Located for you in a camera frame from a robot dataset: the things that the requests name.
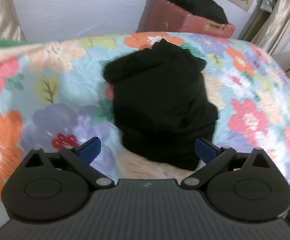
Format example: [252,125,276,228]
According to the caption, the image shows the black long-sleeve sweater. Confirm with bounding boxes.
[103,40,218,171]

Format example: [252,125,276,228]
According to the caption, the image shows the beige curtain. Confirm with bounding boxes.
[239,0,290,54]

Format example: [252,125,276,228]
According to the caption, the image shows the red suitcase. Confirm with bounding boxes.
[137,0,236,38]

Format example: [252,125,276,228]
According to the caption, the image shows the folded black clothes on suitcase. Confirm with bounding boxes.
[168,0,229,24]

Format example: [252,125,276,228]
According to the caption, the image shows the floral quilted bedspread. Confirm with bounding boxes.
[0,32,290,227]

